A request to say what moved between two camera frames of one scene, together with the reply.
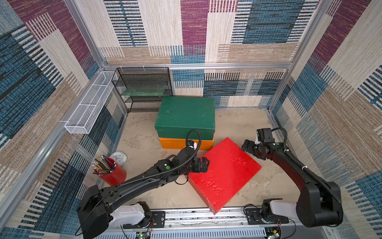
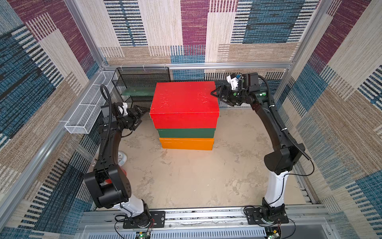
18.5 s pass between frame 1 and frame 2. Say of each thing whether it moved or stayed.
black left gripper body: moved
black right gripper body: moved
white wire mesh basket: stayed
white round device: stayed
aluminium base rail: stayed
